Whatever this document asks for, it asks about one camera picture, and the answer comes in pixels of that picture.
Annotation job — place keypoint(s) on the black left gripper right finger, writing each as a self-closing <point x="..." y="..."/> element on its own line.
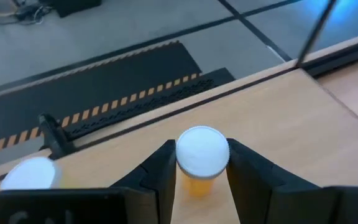
<point x="259" y="193"/>

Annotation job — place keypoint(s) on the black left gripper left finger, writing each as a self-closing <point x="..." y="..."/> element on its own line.
<point x="154" y="186"/>

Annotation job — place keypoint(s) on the narrow orange medicine bottle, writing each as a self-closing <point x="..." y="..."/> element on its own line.
<point x="202" y="152"/>

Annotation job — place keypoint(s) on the green medicine bottle white cap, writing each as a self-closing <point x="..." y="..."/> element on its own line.
<point x="30" y="174"/>

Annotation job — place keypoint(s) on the raised wooden shelf board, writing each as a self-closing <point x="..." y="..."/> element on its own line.
<point x="275" y="124"/>

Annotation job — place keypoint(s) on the black mat yellow striped edges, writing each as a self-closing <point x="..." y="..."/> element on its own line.
<point x="89" y="87"/>

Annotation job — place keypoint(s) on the long black floor tape strip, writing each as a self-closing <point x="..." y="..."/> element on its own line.
<point x="135" y="46"/>

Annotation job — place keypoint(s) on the short black floor tape strip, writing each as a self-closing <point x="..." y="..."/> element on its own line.
<point x="259" y="34"/>

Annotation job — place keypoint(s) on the black floor box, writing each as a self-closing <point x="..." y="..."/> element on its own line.
<point x="76" y="6"/>

